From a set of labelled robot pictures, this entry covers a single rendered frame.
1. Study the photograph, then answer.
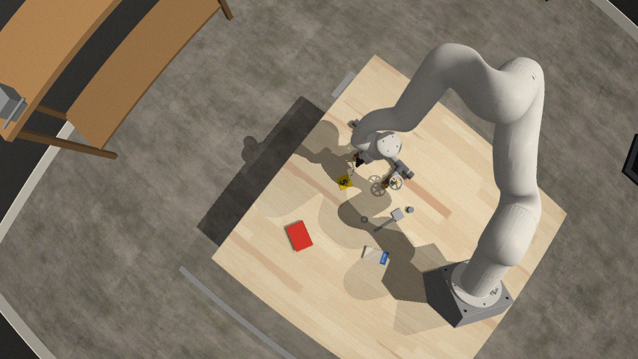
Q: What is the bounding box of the red flat block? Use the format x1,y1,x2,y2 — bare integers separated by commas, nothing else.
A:
286,220,313,252

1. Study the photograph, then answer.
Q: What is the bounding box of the yellow square tag on metal chain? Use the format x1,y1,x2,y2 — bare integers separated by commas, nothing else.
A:
336,172,354,190

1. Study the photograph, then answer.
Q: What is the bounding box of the grey pipe manifold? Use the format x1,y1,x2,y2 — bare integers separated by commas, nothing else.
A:
352,119,414,190

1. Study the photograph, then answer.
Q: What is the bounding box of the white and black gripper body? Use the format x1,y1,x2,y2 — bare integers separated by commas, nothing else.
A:
359,152,374,165

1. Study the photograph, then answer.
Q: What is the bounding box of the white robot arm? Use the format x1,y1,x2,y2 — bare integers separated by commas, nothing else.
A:
350,43,544,308

